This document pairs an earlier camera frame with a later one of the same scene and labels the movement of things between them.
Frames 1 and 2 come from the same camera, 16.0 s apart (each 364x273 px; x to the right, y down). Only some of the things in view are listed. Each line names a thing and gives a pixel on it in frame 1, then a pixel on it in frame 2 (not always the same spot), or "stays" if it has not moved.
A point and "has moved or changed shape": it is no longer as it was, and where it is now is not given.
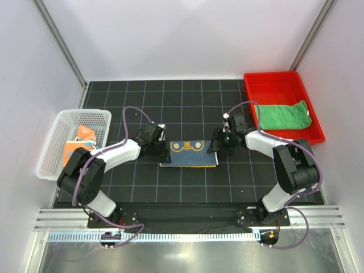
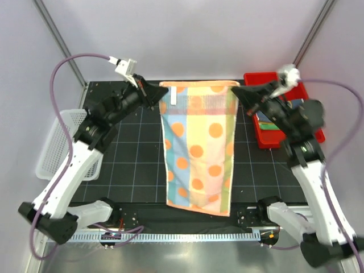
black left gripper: (164, 156) to (148, 93)
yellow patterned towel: (191, 153) to (267, 121)
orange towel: (86, 138) has moved or changed shape
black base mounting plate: (190, 218) stays
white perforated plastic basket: (66, 128) stays
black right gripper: (223, 150) to (252, 95)
